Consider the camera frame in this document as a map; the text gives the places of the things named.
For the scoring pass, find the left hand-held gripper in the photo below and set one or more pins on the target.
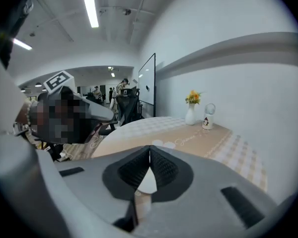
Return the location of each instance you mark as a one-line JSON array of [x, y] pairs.
[[59, 82]]

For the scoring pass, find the black-framed whiteboard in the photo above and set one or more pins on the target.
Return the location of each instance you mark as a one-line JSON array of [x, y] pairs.
[[147, 83]]

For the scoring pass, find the white round plate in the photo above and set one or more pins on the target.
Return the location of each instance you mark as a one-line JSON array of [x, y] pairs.
[[146, 182]]

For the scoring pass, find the beige checked tablecloth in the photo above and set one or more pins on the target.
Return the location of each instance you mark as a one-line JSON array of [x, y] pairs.
[[188, 137]]

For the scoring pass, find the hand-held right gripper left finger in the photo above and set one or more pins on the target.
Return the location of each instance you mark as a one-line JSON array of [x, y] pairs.
[[94, 195]]

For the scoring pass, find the white vase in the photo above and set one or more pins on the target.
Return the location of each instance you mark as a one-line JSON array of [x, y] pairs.
[[190, 116]]

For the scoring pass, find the ceiling light panel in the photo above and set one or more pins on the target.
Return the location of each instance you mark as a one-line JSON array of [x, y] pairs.
[[90, 6], [22, 44]]

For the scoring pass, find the black mesh office chair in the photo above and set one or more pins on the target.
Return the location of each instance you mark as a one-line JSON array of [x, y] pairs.
[[127, 108]]

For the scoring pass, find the round ceiling lamp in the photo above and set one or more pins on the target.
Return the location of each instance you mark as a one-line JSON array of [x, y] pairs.
[[126, 12]]

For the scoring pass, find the white cartoon-print jar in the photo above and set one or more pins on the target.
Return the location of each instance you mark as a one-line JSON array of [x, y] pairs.
[[208, 123]]

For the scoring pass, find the checkered beige tablecloth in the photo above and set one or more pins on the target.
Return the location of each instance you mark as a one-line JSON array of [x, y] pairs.
[[243, 155]]

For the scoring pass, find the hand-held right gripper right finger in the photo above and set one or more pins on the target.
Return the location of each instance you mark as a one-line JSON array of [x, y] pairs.
[[201, 202]]

